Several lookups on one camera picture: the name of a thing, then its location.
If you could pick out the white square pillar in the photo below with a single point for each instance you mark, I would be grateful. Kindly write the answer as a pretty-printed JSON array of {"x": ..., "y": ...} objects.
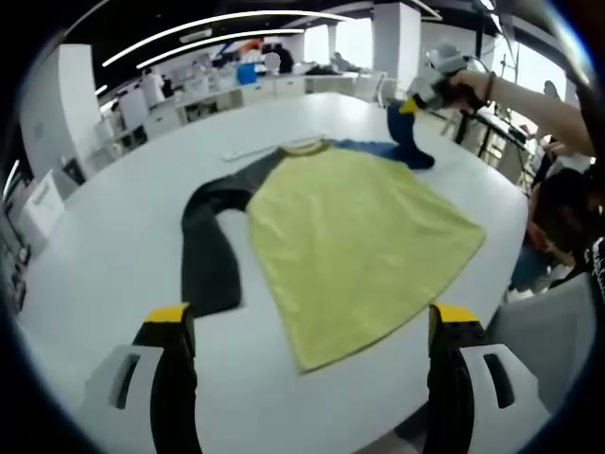
[
  {"x": 61, "y": 104},
  {"x": 397, "y": 38}
]

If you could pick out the black bin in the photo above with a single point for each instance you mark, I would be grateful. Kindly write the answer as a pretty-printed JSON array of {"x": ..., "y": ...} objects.
[{"x": 74, "y": 171}]

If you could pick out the long white ceiling light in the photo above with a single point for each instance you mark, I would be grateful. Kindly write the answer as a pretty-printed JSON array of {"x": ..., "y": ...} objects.
[
  {"x": 222, "y": 40},
  {"x": 227, "y": 21}
]

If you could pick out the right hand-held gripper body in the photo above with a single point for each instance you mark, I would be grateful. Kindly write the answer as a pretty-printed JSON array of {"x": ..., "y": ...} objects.
[{"x": 432, "y": 92}]

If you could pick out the white storage box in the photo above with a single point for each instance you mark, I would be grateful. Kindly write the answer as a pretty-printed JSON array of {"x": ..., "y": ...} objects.
[{"x": 43, "y": 205}]

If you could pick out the blue box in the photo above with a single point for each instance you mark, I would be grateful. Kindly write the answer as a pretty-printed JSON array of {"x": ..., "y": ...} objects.
[{"x": 247, "y": 75}]

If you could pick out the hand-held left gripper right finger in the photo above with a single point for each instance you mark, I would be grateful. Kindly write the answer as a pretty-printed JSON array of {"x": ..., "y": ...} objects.
[{"x": 446, "y": 378}]

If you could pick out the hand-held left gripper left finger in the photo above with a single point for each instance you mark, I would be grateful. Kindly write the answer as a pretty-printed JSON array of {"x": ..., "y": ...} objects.
[{"x": 175, "y": 378}]

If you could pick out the person's black printed shirt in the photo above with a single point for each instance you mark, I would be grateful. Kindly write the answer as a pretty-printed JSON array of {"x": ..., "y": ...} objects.
[{"x": 593, "y": 265}]

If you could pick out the person's right hand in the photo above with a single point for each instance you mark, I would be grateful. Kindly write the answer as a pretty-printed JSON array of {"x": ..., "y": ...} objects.
[{"x": 470, "y": 90}]

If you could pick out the yellow blue black garment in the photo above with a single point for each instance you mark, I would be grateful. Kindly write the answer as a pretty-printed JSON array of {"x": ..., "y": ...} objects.
[{"x": 354, "y": 236}]

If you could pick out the thin white template strip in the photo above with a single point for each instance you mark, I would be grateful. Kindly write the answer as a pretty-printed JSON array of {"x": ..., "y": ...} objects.
[{"x": 264, "y": 149}]

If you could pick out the grey mesh office chair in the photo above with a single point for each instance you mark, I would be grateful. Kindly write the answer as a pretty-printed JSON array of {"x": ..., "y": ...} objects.
[{"x": 539, "y": 340}]

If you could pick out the long white cabinet counter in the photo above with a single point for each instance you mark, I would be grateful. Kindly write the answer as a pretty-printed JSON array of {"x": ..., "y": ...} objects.
[{"x": 264, "y": 90}]

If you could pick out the person's head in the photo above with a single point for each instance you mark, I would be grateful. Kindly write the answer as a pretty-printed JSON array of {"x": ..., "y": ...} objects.
[{"x": 567, "y": 208}]

